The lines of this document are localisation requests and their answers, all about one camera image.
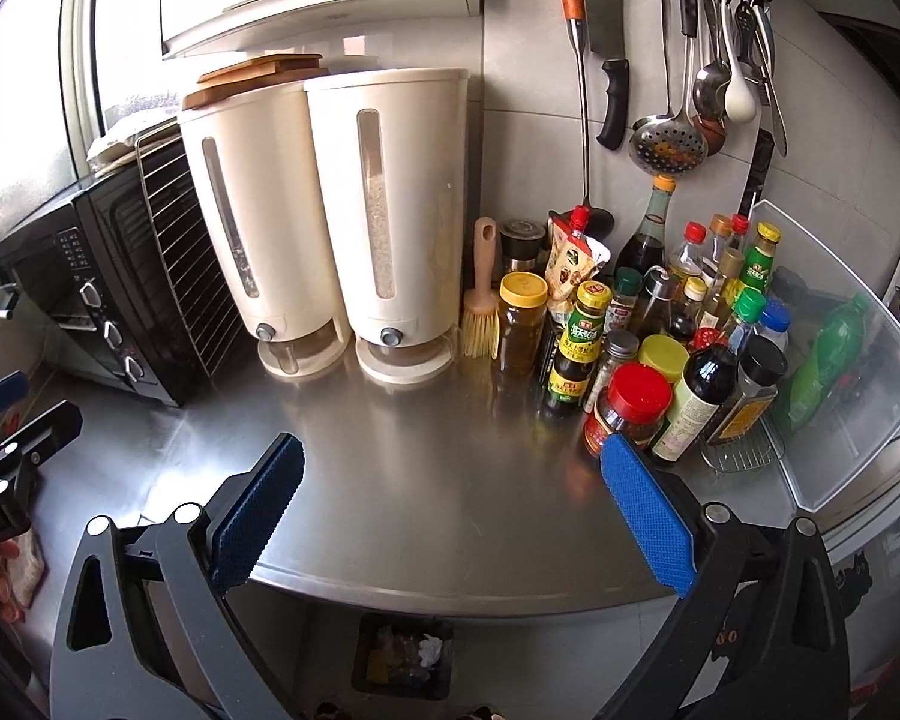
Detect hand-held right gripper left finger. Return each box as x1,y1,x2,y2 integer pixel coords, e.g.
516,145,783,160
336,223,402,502
49,433,306,720

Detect metal wire oven rack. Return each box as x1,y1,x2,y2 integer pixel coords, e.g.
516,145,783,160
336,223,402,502
133,123,254,381

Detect beige handled brush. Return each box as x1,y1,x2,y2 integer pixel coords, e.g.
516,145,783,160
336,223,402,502
460,217,502,359

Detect black handled cleaver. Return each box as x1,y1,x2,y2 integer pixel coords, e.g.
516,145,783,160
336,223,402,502
580,0,632,152

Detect metal wire stand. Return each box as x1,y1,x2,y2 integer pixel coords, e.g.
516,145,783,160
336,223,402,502
700,420,788,475

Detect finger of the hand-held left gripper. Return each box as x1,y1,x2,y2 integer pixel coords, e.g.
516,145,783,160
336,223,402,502
0,399,84,467
0,370,30,423

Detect green cap spice jar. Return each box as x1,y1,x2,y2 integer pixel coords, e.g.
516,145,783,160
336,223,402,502
607,267,643,336

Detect yellow lid honey jar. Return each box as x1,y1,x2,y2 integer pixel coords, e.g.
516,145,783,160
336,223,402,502
496,271,551,374

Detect dark orange cap bottle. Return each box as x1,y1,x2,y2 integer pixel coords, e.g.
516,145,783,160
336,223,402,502
613,173,680,280

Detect black cap spice bottle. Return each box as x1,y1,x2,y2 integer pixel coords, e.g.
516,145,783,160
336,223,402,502
704,333,789,446

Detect clear plastic container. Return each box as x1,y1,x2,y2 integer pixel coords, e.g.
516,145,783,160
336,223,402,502
745,198,900,509

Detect glass oil cruet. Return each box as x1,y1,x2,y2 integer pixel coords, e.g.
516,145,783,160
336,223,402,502
629,265,680,340

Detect white folded cloth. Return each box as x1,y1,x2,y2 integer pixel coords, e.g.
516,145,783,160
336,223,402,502
85,114,182,171

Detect green label sauce bottle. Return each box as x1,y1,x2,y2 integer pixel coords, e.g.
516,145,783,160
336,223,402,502
543,279,614,415

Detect metal lid spice shaker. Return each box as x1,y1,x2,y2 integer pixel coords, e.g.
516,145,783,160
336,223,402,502
584,328,641,415

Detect blue cap bottle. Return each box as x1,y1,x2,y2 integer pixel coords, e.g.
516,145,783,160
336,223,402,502
757,299,793,351

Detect person's left hand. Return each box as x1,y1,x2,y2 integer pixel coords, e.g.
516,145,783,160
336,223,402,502
0,536,27,627

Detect metal skimmer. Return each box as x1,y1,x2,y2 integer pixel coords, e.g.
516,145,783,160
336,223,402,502
628,0,711,175

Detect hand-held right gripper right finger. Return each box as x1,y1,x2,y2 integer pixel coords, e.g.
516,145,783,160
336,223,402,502
592,433,854,720

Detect white spoon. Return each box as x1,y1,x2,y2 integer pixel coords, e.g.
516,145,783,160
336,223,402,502
718,0,759,126

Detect red lid sauce jar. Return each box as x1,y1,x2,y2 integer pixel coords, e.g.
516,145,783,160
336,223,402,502
583,361,674,460

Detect black lid glass jar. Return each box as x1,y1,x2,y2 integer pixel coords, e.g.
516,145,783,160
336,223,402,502
499,218,548,275

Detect green soda bottle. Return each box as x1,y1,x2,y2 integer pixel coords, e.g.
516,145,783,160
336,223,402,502
786,292,872,430

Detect metal tongs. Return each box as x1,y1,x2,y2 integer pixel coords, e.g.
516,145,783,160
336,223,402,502
748,2,789,160

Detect gold cap bottle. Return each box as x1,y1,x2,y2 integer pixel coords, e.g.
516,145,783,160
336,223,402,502
708,247,748,317

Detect green bottle yellow cap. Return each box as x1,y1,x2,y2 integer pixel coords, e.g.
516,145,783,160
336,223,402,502
734,221,784,295

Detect metal spoon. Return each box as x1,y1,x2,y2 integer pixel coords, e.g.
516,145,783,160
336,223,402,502
692,0,729,122

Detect black toaster oven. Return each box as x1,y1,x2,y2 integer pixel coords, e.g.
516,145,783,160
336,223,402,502
0,141,222,407

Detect red cap sauce pouch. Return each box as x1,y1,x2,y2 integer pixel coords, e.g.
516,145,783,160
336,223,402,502
545,205,613,316

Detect red cap clear bottle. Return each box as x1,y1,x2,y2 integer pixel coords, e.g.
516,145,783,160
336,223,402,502
667,221,710,280

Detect dark soy sauce bottle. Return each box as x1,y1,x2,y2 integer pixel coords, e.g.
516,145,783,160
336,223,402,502
649,342,740,464

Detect black trash bin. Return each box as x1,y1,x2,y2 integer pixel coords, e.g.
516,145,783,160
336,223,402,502
351,612,456,695

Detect wooden cutting board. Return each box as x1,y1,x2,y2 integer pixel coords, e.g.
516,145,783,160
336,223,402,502
181,52,332,112

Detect orange handled ladle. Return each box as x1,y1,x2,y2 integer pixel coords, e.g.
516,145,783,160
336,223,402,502
555,0,617,235

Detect white rice dispenser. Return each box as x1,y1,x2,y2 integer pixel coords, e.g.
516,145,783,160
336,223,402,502
177,79,351,379
304,67,471,384

